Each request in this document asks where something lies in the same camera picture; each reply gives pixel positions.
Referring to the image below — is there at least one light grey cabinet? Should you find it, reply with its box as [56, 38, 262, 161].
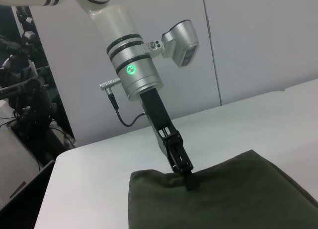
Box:
[0, 124, 42, 190]

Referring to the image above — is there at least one black equipment rig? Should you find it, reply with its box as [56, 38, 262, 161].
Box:
[0, 5, 76, 151]

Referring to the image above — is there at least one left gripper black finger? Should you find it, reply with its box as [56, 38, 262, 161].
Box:
[162, 130, 201, 193]

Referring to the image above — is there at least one grey left gripper cable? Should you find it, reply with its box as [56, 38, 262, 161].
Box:
[106, 89, 148, 128]

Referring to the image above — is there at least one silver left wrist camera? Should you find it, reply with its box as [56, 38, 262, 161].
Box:
[141, 19, 200, 68]

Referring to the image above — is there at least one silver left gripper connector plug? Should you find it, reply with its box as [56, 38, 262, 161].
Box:
[99, 77, 123, 95]

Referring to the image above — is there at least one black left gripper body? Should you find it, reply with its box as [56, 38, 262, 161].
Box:
[138, 87, 180, 171]

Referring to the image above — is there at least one dark green FREE! t-shirt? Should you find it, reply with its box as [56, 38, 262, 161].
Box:
[128, 149, 318, 229]

